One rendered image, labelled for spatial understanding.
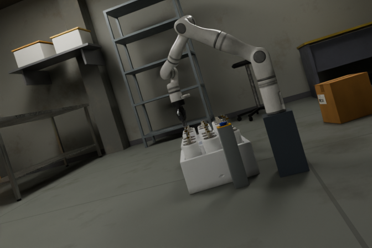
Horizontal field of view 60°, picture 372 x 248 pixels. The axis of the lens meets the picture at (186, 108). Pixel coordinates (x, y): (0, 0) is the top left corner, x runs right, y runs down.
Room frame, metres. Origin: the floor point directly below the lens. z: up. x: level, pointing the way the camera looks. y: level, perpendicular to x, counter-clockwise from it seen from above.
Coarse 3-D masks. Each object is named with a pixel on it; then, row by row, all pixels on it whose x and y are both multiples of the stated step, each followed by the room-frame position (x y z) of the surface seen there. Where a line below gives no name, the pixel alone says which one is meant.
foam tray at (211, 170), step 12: (240, 144) 1.70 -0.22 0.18; (180, 156) 1.88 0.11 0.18; (204, 156) 1.70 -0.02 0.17; (216, 156) 1.70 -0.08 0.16; (252, 156) 1.70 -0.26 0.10; (192, 168) 1.70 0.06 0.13; (204, 168) 1.70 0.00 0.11; (216, 168) 1.70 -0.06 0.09; (228, 168) 1.70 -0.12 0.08; (252, 168) 1.70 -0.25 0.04; (192, 180) 1.70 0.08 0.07; (204, 180) 1.70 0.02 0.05; (216, 180) 1.70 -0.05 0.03; (228, 180) 1.70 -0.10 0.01; (192, 192) 1.70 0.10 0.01
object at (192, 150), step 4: (192, 144) 1.73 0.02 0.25; (196, 144) 1.74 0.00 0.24; (184, 148) 1.74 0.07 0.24; (188, 148) 1.73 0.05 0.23; (192, 148) 1.73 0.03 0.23; (196, 148) 1.74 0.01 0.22; (184, 152) 1.75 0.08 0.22; (188, 152) 1.73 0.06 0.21; (192, 152) 1.73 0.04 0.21; (196, 152) 1.73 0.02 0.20; (200, 152) 1.76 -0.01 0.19; (188, 156) 1.74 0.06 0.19; (192, 156) 1.73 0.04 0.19; (196, 156) 1.73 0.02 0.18
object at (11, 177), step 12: (60, 108) 4.18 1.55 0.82; (72, 108) 4.46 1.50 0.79; (84, 108) 4.85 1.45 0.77; (0, 120) 3.17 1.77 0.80; (12, 120) 3.44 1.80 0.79; (24, 120) 3.96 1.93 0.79; (36, 120) 4.62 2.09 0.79; (0, 132) 3.16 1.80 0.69; (0, 144) 3.13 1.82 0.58; (60, 144) 4.97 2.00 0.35; (96, 144) 4.84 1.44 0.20; (60, 156) 4.39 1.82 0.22; (36, 168) 3.61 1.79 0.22; (0, 180) 3.44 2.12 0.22; (12, 180) 3.13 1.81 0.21
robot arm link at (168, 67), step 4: (168, 60) 1.82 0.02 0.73; (164, 64) 1.85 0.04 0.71; (168, 64) 1.82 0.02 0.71; (172, 64) 1.82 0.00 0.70; (176, 64) 1.82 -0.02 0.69; (164, 68) 1.85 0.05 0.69; (168, 68) 1.83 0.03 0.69; (172, 68) 1.83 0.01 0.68; (160, 72) 1.87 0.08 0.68; (164, 72) 1.85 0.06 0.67; (168, 72) 1.84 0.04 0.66; (172, 72) 1.87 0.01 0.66; (164, 76) 1.85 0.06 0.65; (168, 76) 1.85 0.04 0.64; (172, 76) 1.88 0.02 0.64
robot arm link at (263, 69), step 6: (258, 48) 1.55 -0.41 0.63; (264, 48) 1.55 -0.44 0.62; (252, 54) 1.56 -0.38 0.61; (258, 54) 1.55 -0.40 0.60; (264, 54) 1.54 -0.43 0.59; (252, 60) 1.56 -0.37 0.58; (258, 60) 1.55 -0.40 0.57; (264, 60) 1.54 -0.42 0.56; (270, 60) 1.55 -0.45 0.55; (252, 66) 1.57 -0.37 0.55; (258, 66) 1.56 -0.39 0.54; (264, 66) 1.55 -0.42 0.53; (270, 66) 1.54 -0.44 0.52; (258, 72) 1.56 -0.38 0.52; (264, 72) 1.55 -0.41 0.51; (270, 72) 1.55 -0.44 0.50; (258, 78) 1.57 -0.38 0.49; (264, 78) 1.55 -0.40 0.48; (270, 78) 1.55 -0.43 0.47
